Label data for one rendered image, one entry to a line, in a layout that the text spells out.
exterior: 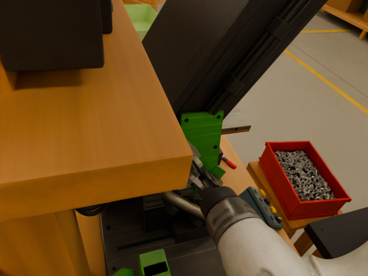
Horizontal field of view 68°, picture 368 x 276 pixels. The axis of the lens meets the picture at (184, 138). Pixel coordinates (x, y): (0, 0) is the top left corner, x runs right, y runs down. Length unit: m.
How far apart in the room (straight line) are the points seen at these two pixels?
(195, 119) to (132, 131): 0.49
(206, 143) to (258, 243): 0.37
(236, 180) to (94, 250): 0.54
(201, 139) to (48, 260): 0.44
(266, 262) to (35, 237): 0.30
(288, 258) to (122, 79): 0.31
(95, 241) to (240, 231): 0.55
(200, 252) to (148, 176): 0.69
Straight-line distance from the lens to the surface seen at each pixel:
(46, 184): 0.19
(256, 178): 1.25
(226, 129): 0.89
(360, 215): 1.21
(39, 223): 0.39
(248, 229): 0.44
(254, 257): 0.41
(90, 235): 0.91
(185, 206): 0.78
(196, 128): 0.69
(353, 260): 0.56
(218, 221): 0.47
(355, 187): 2.77
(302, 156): 1.31
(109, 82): 0.25
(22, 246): 0.43
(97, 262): 0.87
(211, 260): 0.86
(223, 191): 0.51
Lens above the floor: 1.67
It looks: 42 degrees down
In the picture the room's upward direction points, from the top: 10 degrees clockwise
